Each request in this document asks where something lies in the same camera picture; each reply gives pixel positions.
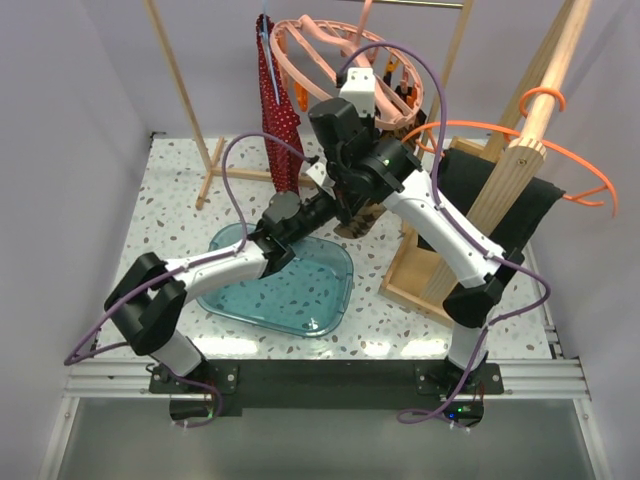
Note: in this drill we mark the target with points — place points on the light blue hanger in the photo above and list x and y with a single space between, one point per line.
267 51

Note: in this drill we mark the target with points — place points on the red polka dot garment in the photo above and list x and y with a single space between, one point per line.
279 121

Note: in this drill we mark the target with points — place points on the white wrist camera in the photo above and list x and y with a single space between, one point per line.
358 88
317 172

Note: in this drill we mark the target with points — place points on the black garment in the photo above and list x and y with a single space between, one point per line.
507 212

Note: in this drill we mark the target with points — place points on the pink round clip hanger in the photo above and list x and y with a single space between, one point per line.
376 77

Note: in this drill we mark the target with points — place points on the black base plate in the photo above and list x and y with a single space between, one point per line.
229 387

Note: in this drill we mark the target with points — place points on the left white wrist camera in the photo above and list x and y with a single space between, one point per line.
317 172

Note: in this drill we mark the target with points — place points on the wooden clothes rack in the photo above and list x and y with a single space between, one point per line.
417 279

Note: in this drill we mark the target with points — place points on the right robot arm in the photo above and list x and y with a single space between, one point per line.
362 168

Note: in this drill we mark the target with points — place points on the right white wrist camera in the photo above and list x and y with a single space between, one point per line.
358 88

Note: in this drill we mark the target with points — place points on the beige brown argyle sock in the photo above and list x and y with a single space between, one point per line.
361 223

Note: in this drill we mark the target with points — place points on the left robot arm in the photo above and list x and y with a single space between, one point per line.
147 302

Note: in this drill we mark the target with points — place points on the aluminium rail frame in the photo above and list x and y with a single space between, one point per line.
550 379

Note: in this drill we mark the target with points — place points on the blue transparent plastic basin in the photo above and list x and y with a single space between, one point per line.
308 298

